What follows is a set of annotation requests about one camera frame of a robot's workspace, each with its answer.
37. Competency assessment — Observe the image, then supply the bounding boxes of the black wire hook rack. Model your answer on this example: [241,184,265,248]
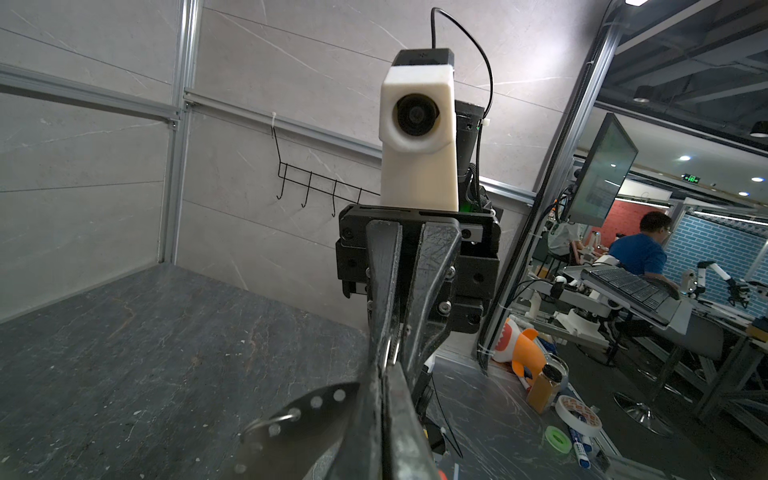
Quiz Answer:
[269,126,380,218]

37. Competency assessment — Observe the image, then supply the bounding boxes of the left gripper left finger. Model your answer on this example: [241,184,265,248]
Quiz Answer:
[326,366,383,479]

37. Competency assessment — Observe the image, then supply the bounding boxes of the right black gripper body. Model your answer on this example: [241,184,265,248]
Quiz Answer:
[336,204,501,333]

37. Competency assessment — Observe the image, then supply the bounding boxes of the right black camera cable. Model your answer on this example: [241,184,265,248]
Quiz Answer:
[429,5,496,121]

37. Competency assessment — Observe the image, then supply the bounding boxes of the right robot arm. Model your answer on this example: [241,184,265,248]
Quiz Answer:
[336,101,501,391]

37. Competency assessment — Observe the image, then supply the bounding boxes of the white tape roll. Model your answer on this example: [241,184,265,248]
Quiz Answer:
[554,395,603,437]

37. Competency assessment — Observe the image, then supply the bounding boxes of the brown glass jar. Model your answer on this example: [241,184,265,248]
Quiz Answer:
[526,364,563,414]

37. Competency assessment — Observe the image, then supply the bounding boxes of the orange white plush toy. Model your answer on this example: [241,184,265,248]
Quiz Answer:
[491,318,547,390]

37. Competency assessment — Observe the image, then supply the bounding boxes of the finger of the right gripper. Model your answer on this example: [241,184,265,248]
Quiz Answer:
[366,220,402,372]
[400,218,461,390]

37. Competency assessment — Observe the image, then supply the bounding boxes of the seated person blue shirt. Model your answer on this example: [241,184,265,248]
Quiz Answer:
[609,211,674,285]

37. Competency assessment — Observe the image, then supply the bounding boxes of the blue white marker pen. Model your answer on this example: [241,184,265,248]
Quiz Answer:
[568,427,593,470]

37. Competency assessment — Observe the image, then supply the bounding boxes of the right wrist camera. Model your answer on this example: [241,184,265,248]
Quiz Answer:
[379,48,459,212]

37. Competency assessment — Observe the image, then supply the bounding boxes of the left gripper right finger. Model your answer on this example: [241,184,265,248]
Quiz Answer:
[382,364,441,480]

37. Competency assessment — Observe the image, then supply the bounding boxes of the computer monitor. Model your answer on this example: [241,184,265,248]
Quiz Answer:
[563,113,639,227]

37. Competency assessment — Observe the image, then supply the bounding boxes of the black keyboard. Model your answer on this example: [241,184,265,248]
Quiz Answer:
[580,265,681,314]

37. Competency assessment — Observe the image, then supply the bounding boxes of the green tape roll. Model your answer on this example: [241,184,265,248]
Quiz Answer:
[544,425,572,454]

